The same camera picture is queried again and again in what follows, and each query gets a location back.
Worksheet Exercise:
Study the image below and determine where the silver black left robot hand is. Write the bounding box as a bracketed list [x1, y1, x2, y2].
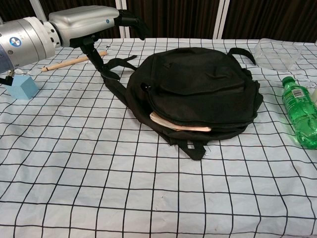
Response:
[48, 6, 151, 81]

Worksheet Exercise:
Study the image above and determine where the black backpack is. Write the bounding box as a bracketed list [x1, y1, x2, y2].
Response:
[100, 47, 264, 161]

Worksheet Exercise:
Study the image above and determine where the brown spiral notebook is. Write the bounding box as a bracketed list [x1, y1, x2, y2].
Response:
[150, 111, 212, 132]

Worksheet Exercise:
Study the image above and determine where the wooden stick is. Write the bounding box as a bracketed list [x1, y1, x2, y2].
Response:
[41, 51, 108, 73]

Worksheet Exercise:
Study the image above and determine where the light blue foam block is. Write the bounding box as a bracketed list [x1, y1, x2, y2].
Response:
[4, 75, 39, 100]

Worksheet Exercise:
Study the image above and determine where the dark brown curtain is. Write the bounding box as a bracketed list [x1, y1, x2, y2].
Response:
[0, 0, 317, 42]

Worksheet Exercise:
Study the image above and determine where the white black checkered tablecloth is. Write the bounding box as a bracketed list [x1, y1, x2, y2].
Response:
[0, 37, 317, 238]

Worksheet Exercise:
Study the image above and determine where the clear plastic container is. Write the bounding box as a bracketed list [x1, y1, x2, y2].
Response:
[253, 38, 303, 72]

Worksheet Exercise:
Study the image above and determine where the green plastic bottle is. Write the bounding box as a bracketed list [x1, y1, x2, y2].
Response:
[281, 76, 317, 150]

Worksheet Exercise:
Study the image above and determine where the white frame post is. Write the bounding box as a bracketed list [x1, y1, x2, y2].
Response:
[115, 0, 131, 39]
[212, 0, 231, 40]
[31, 0, 49, 25]

